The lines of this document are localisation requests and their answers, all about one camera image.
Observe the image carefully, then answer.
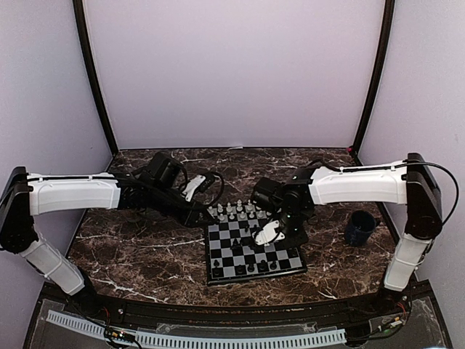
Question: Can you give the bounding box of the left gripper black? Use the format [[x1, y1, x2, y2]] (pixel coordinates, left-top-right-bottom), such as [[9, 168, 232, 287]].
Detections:
[[149, 184, 215, 228]]

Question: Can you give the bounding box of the black queen piece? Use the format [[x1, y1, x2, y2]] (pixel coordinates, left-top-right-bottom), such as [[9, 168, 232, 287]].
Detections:
[[257, 260, 267, 273]]

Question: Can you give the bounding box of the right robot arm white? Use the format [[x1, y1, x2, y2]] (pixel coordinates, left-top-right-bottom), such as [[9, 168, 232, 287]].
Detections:
[[251, 153, 444, 316]]

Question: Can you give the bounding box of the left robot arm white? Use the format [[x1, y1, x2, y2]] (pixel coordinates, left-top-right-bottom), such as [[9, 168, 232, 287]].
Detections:
[[1, 153, 221, 317]]

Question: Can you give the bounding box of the black chess pieces pile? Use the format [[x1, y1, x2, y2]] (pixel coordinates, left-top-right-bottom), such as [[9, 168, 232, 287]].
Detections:
[[230, 223, 259, 252]]

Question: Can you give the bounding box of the beige printed mug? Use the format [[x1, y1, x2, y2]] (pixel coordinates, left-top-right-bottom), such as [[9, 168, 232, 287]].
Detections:
[[126, 211, 145, 222]]

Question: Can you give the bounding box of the dark blue mug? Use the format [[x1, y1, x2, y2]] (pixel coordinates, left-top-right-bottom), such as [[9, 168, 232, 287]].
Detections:
[[344, 210, 381, 247]]

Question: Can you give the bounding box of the black white chessboard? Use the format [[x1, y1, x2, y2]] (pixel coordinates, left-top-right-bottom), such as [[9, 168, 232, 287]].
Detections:
[[204, 201, 307, 286]]

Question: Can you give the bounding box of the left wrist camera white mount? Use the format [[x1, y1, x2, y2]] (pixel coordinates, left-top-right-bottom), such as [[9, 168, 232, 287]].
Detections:
[[182, 174, 206, 202]]

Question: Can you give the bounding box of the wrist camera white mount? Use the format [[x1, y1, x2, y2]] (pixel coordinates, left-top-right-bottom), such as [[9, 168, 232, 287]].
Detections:
[[253, 220, 285, 246], [182, 174, 206, 202]]

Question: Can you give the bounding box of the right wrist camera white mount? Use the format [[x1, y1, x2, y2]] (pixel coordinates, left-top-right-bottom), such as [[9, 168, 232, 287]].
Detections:
[[253, 220, 285, 246]]

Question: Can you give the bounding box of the white slotted cable duct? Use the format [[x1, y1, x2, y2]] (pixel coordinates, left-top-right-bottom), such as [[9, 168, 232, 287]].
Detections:
[[46, 310, 347, 348]]

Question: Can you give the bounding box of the left black frame post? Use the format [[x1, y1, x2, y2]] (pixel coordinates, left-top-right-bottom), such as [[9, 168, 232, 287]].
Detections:
[[72, 0, 119, 156]]

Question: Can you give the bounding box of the black frame post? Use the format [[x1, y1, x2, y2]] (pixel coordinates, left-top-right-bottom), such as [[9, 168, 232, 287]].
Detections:
[[72, 0, 119, 156], [350, 0, 395, 159]]

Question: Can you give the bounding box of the right black frame post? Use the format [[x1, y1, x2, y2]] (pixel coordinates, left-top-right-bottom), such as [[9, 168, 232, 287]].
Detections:
[[350, 0, 395, 159]]

